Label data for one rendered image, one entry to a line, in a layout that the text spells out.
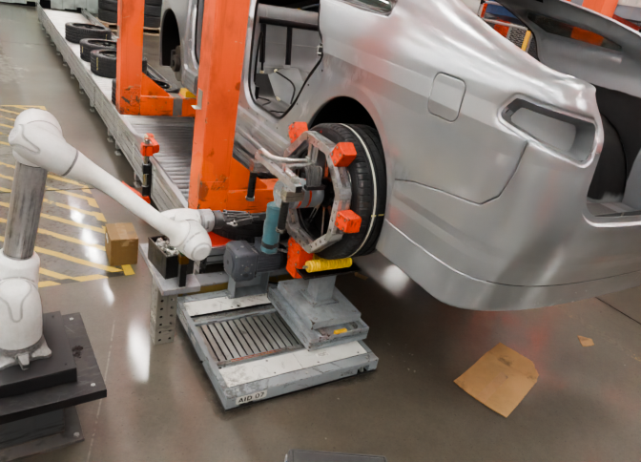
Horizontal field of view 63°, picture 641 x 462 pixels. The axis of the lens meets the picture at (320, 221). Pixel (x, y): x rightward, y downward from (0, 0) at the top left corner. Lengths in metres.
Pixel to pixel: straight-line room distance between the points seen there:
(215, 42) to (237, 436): 1.73
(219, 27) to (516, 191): 1.50
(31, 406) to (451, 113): 1.77
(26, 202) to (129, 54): 2.56
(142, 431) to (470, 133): 1.73
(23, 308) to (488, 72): 1.76
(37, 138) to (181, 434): 1.28
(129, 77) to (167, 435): 2.95
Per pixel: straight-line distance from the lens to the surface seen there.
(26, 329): 2.12
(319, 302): 2.82
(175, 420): 2.44
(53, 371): 2.15
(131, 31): 4.46
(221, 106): 2.65
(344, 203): 2.31
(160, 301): 2.65
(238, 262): 2.80
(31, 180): 2.06
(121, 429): 2.42
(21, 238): 2.17
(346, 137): 2.37
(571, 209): 1.91
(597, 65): 3.74
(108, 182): 1.93
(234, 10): 2.59
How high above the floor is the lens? 1.76
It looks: 24 degrees down
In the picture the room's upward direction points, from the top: 11 degrees clockwise
